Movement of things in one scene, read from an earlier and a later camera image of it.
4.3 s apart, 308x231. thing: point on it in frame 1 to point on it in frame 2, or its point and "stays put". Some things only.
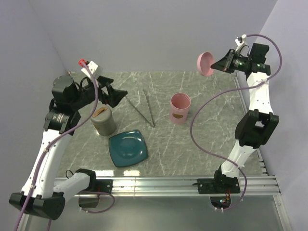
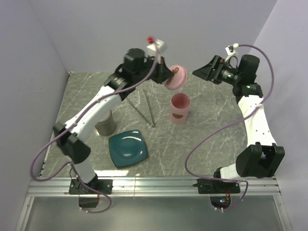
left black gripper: x=114 y=95 to x=163 y=72
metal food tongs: x=152 y=123 stays put
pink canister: x=180 y=103 stays put
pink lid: x=204 y=61 to x=177 y=80
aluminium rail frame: x=263 y=185 stays put
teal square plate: x=128 y=148 stays put
